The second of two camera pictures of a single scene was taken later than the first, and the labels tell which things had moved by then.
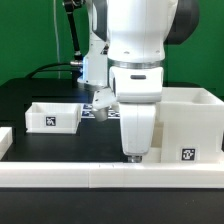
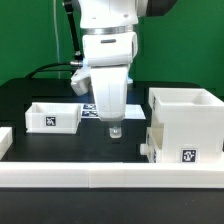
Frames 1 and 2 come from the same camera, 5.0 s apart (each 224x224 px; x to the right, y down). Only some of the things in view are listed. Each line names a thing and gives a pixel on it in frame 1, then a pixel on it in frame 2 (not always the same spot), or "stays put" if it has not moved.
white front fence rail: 111,174 stays put
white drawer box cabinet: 191,125 stays put
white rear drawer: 53,118 stays put
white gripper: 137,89 to 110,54
